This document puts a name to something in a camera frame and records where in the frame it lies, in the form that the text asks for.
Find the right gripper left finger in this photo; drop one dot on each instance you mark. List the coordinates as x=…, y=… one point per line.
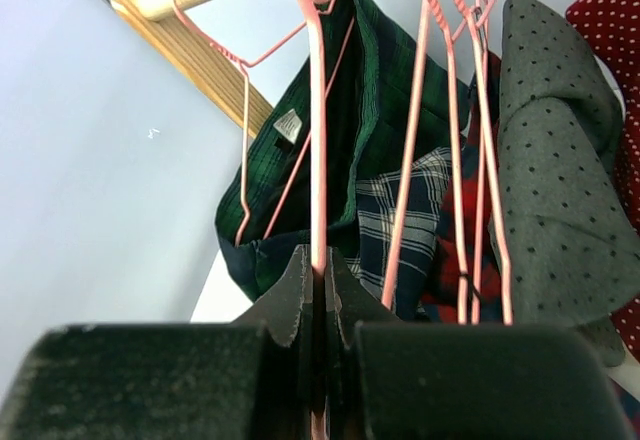
x=280, y=309

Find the grey dotted skirt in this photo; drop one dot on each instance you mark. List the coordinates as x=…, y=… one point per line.
x=574, y=254

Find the pink wire hanger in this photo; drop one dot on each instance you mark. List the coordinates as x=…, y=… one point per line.
x=318, y=169

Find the green plaid skirt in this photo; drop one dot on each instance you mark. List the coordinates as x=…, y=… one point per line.
x=265, y=212

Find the navy white plaid skirt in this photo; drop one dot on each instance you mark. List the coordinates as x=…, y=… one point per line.
x=376, y=200

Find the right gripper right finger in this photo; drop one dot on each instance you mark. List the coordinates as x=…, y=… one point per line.
x=348, y=303

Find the wooden clothes rack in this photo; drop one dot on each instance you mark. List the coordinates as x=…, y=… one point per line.
x=267, y=32

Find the red plaid skirt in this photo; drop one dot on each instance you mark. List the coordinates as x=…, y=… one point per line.
x=440, y=297

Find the red polka dot skirt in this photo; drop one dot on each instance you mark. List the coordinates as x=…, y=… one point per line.
x=620, y=35

